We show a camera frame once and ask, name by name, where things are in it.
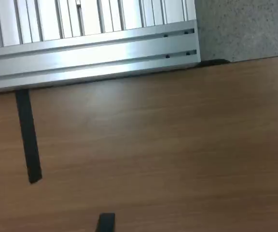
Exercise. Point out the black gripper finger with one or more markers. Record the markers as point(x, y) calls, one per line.
point(105, 223)

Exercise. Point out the aluminium mounting platform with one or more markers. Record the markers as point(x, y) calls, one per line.
point(81, 55)

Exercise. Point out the black tape strip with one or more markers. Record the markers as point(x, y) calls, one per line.
point(29, 135)

